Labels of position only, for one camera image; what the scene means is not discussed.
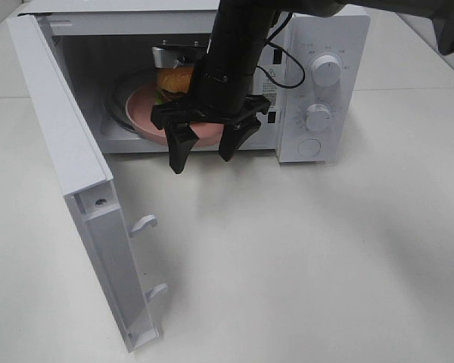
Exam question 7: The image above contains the white microwave oven body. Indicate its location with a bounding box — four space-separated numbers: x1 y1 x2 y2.
17 0 371 164

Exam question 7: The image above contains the burger with sesame-free bun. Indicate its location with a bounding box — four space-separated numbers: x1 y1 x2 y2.
156 67 194 104

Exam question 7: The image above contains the pink round plate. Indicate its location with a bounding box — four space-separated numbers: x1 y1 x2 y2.
125 82 223 147

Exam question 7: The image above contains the white microwave door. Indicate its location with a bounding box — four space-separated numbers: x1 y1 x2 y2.
8 15 167 351

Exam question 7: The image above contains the white upper power knob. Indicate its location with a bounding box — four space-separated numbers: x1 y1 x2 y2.
310 54 341 87

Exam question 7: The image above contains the glass microwave turntable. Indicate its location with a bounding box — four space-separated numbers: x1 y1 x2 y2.
104 67 157 135

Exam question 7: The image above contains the round door release button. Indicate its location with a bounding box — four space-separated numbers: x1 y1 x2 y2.
298 139 321 159

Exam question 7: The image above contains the white timer knob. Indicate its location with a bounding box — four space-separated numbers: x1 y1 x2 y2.
306 104 333 132

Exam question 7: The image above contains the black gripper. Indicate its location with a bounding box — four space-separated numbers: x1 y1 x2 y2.
151 60 269 174

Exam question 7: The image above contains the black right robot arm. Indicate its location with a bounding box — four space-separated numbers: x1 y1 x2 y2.
151 1 454 173

